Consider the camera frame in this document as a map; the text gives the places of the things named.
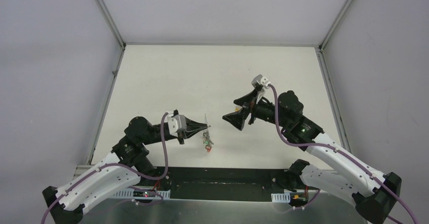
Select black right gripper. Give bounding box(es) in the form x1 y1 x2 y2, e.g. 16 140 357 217
222 88 289 130

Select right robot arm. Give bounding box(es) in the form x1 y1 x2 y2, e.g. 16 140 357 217
223 89 402 223

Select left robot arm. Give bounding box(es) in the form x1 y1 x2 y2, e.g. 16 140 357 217
41 111 210 223

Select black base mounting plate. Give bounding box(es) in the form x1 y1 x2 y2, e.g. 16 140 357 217
142 166 321 203

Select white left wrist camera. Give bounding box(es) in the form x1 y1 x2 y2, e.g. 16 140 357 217
167 110 186 137

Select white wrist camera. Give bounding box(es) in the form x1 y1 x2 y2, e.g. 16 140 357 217
167 110 186 137
251 74 271 89

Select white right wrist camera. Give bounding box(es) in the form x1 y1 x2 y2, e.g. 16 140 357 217
251 74 271 89

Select aluminium frame rails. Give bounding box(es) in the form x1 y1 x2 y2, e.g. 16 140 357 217
68 0 383 224

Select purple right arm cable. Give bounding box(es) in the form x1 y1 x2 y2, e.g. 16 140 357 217
268 83 419 224

